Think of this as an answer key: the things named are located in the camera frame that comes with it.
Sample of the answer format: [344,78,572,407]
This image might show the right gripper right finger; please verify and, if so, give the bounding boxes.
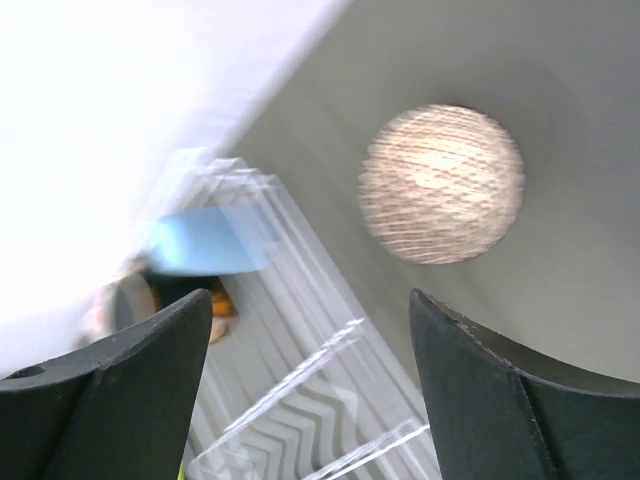
[409,289,639,480]

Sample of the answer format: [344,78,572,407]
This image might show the beige mesh patterned bowl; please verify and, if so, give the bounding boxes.
[358,104,525,265]

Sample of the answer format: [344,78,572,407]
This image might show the black skull mug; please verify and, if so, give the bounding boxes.
[83,258,238,344]

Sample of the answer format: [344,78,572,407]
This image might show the white wire dish rack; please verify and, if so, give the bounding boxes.
[162,148,441,479]

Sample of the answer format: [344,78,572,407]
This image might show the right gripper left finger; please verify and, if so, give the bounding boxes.
[1,307,208,480]

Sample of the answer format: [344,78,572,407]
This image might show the light blue cup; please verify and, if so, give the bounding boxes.
[145,204,277,277]

